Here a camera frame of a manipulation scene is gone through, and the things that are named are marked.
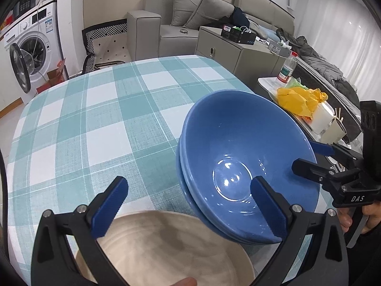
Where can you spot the black box on cabinet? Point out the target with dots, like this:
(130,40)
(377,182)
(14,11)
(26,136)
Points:
(237,35)

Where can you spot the white washing machine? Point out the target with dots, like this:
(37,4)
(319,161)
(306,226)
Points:
(34,48)

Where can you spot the black patterned chair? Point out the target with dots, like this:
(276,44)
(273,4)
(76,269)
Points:
(105,45)

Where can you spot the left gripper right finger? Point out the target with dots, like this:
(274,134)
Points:
(274,207)

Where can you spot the beige ridged plate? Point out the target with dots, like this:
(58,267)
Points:
(162,248)

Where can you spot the yellow plastic bag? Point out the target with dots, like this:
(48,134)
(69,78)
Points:
(299,101)

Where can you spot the white paper roll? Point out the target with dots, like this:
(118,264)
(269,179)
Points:
(322,117)

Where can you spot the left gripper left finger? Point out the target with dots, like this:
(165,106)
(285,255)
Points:
(104,207)

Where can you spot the grey sofa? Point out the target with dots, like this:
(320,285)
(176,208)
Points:
(171,27)

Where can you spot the grey cushion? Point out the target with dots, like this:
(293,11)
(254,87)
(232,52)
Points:
(207,12)

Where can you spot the red cardboard box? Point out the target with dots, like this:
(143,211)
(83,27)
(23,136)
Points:
(55,77)

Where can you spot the black pressure cooker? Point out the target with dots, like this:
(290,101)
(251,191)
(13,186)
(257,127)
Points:
(21,7)

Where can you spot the teal checkered tablecloth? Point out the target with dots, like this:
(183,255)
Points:
(73,139)

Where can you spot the left hand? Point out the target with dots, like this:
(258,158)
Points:
(189,281)

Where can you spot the plastic water bottle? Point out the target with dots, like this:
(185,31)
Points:
(288,67)

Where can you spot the blue bowl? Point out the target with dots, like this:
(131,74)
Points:
(228,138)
(203,218)

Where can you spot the grey side cabinet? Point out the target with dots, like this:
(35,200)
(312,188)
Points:
(246,62)

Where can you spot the grey blanket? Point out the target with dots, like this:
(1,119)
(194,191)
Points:
(332,74)

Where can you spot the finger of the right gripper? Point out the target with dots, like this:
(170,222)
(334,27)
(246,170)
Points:
(343,155)
(312,171)

